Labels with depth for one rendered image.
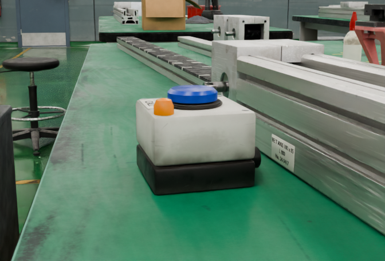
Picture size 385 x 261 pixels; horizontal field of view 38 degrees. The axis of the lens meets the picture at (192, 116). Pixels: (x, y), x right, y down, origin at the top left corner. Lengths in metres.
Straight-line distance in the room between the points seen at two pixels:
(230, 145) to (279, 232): 0.09
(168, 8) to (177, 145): 2.27
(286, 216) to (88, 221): 0.13
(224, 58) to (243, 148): 0.21
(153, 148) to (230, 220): 0.08
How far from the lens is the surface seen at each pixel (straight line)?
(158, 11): 2.66
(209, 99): 0.43
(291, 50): 0.60
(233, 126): 0.42
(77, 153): 0.54
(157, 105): 0.41
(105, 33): 2.56
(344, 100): 0.39
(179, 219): 0.38
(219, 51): 0.64
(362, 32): 0.71
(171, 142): 0.41
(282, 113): 0.48
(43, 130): 3.75
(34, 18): 11.55
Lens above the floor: 0.92
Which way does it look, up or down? 12 degrees down
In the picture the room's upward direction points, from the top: straight up
